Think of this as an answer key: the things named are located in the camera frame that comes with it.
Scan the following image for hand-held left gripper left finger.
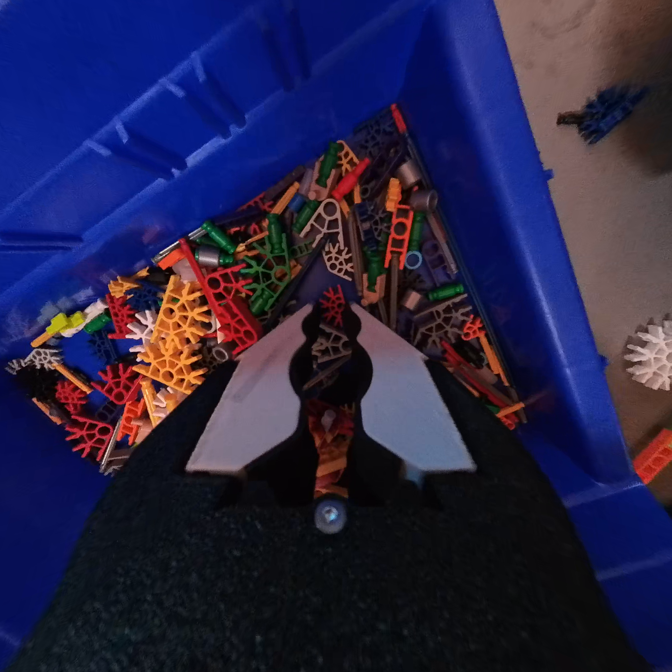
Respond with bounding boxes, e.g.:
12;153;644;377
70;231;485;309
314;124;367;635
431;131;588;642
184;303;317;506

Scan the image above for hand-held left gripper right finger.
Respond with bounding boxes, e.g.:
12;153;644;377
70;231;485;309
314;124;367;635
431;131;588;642
350;303;477;487

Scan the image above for pile of colourful toy pieces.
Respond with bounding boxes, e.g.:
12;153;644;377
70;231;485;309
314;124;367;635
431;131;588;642
5;105;526;476

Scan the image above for star toy rod model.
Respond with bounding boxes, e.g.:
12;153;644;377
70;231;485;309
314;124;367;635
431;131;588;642
624;314;672;485

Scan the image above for blue plastic bin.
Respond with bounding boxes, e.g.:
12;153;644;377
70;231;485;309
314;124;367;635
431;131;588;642
0;0;672;672

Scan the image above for small blue toy connector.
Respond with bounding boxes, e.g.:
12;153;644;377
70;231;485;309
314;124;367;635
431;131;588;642
556;84;649;145

